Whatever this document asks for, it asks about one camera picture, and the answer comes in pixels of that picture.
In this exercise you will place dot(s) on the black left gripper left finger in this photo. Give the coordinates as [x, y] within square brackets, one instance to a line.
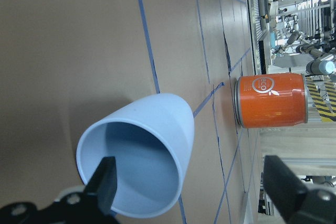
[92, 205]

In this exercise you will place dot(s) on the light blue plastic cup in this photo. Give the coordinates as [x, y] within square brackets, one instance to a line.
[151, 140]

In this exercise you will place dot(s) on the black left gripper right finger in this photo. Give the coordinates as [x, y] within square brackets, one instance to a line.
[296, 201]

